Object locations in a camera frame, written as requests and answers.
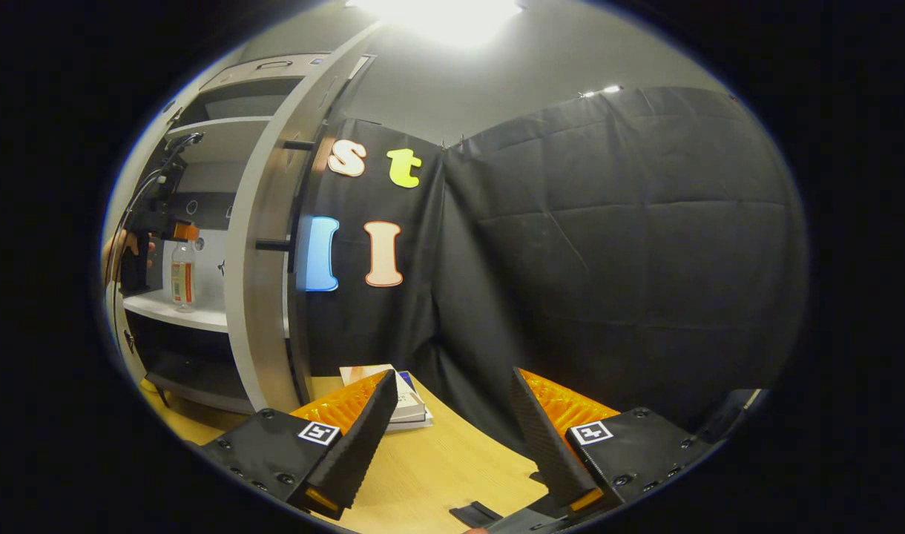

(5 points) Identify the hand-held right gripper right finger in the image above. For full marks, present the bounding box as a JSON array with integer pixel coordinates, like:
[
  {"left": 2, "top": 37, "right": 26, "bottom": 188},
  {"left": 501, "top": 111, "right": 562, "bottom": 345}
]
[{"left": 508, "top": 366, "right": 713, "bottom": 520}]

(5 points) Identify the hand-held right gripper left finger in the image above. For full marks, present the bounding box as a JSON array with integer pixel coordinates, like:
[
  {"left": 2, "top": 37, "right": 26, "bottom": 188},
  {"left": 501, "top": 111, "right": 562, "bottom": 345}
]
[{"left": 200, "top": 369, "right": 399, "bottom": 520}]

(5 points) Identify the clear bottle with orange label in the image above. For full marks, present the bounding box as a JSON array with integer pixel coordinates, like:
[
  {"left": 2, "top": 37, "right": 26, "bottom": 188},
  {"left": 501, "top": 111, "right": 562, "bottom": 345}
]
[{"left": 171, "top": 239, "right": 198, "bottom": 312}]

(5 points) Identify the grey cabinet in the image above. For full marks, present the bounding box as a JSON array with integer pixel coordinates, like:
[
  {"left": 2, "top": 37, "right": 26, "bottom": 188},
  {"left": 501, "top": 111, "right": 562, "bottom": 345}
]
[{"left": 111, "top": 52, "right": 335, "bottom": 416}]

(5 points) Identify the grey cabinet drawer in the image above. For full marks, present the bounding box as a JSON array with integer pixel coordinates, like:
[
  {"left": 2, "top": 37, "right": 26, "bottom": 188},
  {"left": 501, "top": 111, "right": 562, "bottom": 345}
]
[{"left": 200, "top": 52, "right": 331, "bottom": 94}]

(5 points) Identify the white and orange book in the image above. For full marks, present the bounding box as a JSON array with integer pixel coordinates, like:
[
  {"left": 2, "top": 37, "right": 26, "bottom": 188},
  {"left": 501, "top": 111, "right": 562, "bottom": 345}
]
[{"left": 339, "top": 363, "right": 427, "bottom": 423}]

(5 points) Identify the black table clamp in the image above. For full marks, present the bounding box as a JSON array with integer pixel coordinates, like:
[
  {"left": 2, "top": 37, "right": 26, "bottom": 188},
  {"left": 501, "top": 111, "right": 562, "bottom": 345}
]
[{"left": 450, "top": 501, "right": 501, "bottom": 529}]

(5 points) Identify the black backdrop cloth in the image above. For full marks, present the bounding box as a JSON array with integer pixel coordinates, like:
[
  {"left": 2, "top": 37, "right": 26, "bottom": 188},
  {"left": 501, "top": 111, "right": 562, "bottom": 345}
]
[{"left": 297, "top": 85, "right": 809, "bottom": 453}]

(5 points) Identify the large ceiling light panel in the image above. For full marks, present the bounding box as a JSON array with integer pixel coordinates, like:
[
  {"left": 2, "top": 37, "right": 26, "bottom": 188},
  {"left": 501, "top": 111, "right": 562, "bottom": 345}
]
[{"left": 349, "top": 0, "right": 524, "bottom": 47}]

